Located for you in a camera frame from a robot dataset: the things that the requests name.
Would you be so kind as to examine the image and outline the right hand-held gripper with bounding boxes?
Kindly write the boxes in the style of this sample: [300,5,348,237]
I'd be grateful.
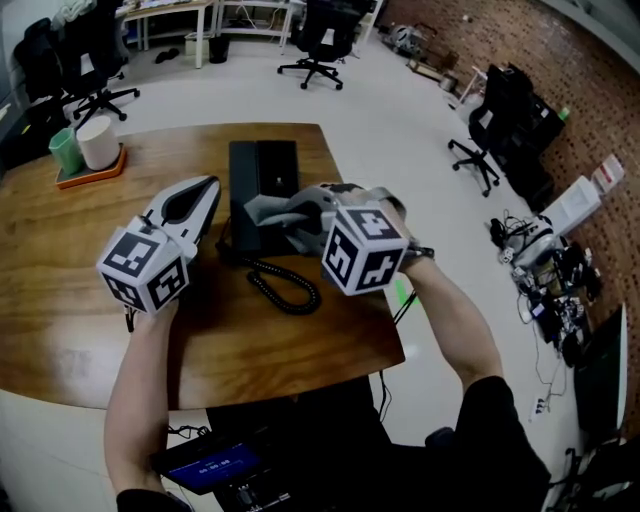
[292,182,410,297]

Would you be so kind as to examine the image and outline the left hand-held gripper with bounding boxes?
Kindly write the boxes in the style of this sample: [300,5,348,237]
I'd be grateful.
[95,174,222,315]

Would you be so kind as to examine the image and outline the black desk phone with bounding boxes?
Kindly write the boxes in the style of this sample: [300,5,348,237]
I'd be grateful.
[228,139,302,255]

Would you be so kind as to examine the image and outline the person's left forearm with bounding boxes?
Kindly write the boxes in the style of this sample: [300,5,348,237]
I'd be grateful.
[103,298,182,497]

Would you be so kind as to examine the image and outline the person's right forearm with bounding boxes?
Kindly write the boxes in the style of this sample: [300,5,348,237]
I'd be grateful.
[398,253,504,397]

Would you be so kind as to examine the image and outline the wooden desk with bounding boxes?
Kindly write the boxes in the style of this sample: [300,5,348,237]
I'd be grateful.
[0,122,406,411]

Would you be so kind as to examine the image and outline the orange tray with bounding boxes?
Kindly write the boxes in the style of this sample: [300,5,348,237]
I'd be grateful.
[54,143,128,191]

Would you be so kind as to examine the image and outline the white cylindrical container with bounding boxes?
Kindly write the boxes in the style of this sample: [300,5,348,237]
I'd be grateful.
[75,115,122,172]

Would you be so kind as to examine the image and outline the green plastic container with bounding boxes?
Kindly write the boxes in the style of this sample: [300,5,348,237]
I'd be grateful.
[47,126,84,177]

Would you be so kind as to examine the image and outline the black office chair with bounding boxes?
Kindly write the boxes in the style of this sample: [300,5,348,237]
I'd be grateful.
[276,0,362,92]
[446,64,534,199]
[58,0,142,125]
[11,17,67,104]

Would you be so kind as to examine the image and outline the wooden crate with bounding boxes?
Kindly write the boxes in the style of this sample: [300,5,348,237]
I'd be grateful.
[406,48,460,84]

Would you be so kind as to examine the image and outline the person's black clothing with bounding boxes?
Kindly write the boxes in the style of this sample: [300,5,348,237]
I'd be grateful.
[116,374,552,512]

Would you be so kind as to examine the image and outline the black storage rack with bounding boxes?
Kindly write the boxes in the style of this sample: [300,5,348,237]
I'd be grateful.
[499,63,567,212]

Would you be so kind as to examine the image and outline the black tablet with blue screen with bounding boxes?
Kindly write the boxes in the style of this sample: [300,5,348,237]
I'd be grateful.
[151,436,265,497]

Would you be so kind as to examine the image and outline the white cardboard box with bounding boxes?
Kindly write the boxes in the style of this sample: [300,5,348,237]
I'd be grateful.
[541,174,603,237]

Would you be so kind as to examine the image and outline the small white box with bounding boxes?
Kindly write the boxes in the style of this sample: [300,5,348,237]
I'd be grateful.
[183,31,212,57]

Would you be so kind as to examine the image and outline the black waste bin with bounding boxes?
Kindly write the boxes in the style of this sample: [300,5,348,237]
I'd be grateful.
[207,33,232,65]

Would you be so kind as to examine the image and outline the white table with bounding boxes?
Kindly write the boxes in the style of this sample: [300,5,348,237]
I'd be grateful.
[214,0,307,56]
[118,0,217,70]

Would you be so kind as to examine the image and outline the red and white booklet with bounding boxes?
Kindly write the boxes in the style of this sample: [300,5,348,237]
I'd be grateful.
[590,153,626,194]

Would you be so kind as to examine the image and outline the black monitor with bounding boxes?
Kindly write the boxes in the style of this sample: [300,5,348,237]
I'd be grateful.
[572,301,629,434]

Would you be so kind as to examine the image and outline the black coiled phone cord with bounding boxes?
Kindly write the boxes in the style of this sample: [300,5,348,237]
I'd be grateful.
[215,239,322,317]

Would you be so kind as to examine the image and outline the black cable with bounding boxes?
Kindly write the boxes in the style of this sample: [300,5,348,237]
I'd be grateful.
[377,292,419,420]

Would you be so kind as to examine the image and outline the pile of cables and electronics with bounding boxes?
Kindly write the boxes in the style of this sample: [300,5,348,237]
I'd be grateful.
[488,209,604,369]

